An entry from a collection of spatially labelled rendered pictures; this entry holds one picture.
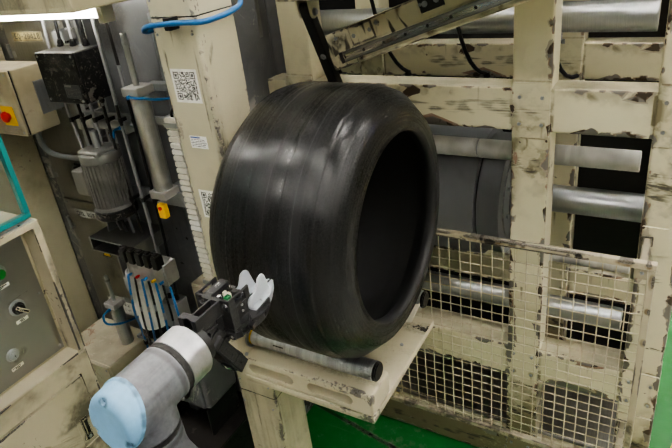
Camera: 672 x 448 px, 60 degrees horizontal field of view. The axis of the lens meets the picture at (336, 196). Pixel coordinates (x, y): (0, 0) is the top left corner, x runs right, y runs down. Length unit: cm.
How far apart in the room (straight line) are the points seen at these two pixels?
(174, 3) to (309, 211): 53
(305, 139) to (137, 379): 50
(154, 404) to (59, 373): 77
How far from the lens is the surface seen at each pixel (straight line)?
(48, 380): 161
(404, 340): 156
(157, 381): 88
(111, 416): 87
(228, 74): 133
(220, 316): 98
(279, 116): 115
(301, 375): 141
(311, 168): 104
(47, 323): 162
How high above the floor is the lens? 180
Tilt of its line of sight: 25 degrees down
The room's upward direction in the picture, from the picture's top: 7 degrees counter-clockwise
